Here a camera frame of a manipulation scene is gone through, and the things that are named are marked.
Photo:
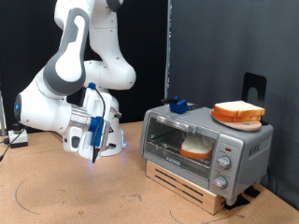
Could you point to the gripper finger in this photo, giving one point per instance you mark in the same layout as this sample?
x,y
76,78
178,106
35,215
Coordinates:
x,y
116,113
111,145

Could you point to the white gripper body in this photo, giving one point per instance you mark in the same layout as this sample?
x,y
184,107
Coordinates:
x,y
93,102

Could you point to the white toast bread slice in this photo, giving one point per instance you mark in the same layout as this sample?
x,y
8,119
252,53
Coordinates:
x,y
196,146
246,119
238,108

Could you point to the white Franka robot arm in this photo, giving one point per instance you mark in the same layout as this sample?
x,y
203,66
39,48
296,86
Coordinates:
x,y
62,68

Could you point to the timer knob of oven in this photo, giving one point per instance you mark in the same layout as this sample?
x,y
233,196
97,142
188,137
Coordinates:
x,y
223,162

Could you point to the temperature knob of oven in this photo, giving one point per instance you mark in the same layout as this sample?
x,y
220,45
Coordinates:
x,y
220,182

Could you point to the silver toaster oven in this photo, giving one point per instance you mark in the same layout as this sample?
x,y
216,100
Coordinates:
x,y
249,149

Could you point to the emergency stop button box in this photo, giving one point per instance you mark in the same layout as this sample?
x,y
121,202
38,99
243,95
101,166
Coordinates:
x,y
18,137

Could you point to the vertical metal pole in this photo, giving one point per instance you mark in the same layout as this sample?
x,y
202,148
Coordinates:
x,y
168,46

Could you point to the wooden crate base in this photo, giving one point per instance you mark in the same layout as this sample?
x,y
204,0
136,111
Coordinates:
x,y
183,189

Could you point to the metal stand leg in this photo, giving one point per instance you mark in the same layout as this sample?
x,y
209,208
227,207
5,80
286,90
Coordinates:
x,y
2,115

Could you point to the round wooden board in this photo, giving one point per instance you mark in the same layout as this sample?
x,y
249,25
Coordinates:
x,y
246,126

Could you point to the black foam pad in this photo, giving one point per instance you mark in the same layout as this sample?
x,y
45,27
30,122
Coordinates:
x,y
253,191
238,202

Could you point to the black metal bookend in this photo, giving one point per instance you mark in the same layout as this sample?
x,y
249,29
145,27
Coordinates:
x,y
260,81

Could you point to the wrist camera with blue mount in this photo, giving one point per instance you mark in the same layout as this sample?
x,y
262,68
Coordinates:
x,y
95,130

